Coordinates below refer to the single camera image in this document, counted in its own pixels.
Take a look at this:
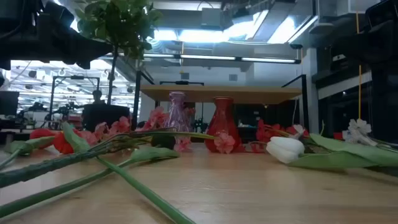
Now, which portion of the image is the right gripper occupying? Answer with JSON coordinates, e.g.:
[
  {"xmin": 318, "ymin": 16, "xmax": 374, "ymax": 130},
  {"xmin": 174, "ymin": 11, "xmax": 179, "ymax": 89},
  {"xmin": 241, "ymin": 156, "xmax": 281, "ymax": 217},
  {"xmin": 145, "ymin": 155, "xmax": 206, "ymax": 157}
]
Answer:
[{"xmin": 331, "ymin": 18, "xmax": 398, "ymax": 63}]

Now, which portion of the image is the white tulip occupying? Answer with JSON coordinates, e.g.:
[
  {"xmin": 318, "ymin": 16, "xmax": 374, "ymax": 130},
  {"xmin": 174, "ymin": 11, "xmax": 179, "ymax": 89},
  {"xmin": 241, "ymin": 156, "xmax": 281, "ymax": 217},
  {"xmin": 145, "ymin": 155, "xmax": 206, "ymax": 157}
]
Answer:
[{"xmin": 266, "ymin": 133, "xmax": 398, "ymax": 177}]

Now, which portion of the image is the long ceiling light bar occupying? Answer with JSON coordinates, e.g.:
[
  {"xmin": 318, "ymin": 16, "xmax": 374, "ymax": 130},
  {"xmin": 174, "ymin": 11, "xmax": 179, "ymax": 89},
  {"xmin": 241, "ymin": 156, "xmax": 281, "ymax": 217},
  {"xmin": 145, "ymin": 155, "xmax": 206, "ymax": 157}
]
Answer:
[{"xmin": 102, "ymin": 52, "xmax": 302, "ymax": 65}]

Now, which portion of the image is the orange tulip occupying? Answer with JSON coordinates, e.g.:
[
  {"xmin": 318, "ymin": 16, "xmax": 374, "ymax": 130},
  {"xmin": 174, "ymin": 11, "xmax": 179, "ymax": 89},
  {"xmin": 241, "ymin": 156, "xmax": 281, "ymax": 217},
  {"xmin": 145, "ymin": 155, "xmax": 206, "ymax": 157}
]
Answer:
[{"xmin": 52, "ymin": 121, "xmax": 197, "ymax": 224}]

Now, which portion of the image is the red blossom spray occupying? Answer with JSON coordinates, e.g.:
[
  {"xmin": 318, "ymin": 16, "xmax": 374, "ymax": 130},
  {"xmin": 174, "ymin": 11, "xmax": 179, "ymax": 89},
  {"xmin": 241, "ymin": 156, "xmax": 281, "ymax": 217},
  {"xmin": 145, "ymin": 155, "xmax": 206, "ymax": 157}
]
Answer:
[{"xmin": 241, "ymin": 119, "xmax": 312, "ymax": 154}]

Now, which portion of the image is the purple glass vase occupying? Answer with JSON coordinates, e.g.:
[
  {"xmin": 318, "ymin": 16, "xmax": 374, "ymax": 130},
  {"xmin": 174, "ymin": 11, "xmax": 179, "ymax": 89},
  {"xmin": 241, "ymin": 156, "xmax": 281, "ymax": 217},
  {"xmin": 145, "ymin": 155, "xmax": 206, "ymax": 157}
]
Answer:
[{"xmin": 161, "ymin": 91, "xmax": 194, "ymax": 152}]

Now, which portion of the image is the pink blossom spray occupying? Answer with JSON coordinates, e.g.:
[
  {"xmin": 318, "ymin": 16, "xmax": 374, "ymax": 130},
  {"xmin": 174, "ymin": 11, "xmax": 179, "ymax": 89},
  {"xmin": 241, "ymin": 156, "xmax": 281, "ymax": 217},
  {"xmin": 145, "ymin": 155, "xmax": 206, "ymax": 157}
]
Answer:
[{"xmin": 0, "ymin": 106, "xmax": 236, "ymax": 189}]

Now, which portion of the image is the wooden shelf with black legs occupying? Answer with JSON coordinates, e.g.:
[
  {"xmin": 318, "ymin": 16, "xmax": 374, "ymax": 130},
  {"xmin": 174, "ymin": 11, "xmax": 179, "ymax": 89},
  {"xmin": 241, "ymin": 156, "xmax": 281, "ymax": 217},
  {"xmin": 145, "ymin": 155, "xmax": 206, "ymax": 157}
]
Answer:
[{"xmin": 130, "ymin": 70, "xmax": 310, "ymax": 138}]

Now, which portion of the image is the person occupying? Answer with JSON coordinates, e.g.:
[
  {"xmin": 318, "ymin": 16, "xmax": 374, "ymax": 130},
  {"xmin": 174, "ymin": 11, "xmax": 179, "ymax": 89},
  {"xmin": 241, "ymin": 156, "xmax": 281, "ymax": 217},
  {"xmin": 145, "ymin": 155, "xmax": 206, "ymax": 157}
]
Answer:
[{"xmin": 91, "ymin": 89, "xmax": 105, "ymax": 105}]

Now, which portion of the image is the grey ceiling duct box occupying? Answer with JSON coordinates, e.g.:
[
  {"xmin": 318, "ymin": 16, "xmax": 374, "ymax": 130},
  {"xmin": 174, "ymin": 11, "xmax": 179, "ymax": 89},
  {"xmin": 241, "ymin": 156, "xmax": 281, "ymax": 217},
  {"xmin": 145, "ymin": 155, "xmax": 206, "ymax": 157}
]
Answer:
[{"xmin": 200, "ymin": 7, "xmax": 224, "ymax": 28}]

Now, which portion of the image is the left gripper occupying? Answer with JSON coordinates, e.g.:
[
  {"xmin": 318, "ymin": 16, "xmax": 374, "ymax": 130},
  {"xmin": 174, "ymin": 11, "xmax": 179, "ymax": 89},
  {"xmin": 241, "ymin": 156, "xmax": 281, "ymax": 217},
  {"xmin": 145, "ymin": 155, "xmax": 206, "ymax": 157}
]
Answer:
[{"xmin": 0, "ymin": 1, "xmax": 113, "ymax": 71}]

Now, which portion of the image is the red glass vase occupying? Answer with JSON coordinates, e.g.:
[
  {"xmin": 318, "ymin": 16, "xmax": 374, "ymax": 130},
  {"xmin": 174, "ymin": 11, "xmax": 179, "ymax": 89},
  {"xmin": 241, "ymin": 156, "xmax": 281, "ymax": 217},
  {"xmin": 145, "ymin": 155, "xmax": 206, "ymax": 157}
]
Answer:
[{"xmin": 204, "ymin": 96, "xmax": 242, "ymax": 153}]

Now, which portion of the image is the black background rig frame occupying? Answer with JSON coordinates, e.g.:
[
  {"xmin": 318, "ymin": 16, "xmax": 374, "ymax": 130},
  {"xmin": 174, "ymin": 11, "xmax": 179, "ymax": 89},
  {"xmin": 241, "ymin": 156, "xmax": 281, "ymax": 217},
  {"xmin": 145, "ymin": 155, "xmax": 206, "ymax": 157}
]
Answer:
[{"xmin": 49, "ymin": 75, "xmax": 101, "ymax": 128}]

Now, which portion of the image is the dark purple tulip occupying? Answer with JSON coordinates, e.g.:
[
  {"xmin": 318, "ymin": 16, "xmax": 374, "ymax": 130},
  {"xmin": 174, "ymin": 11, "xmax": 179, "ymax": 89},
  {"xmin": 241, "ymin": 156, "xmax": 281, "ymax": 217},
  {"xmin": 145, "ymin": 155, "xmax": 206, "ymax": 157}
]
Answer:
[{"xmin": 0, "ymin": 134, "xmax": 180, "ymax": 219}]

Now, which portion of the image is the black monitor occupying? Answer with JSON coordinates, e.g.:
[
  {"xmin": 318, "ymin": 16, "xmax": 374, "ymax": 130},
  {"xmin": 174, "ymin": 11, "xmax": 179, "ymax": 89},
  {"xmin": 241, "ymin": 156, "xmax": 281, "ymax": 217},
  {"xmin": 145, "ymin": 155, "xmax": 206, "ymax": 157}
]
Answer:
[{"xmin": 0, "ymin": 91, "xmax": 20, "ymax": 116}]

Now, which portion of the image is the green potted tree, black pot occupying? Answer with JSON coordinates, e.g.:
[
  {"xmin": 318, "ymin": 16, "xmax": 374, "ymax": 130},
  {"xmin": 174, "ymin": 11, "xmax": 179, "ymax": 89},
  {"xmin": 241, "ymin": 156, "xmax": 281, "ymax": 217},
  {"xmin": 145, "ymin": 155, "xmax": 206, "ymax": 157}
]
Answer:
[{"xmin": 74, "ymin": 0, "xmax": 163, "ymax": 133}]

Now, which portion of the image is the white blossom spray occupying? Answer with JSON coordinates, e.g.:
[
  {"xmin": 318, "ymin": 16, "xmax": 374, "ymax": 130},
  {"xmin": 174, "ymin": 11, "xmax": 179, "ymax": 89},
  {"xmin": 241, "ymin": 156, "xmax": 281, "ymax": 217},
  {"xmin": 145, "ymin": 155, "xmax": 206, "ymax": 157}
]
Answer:
[{"xmin": 290, "ymin": 118, "xmax": 398, "ymax": 149}]

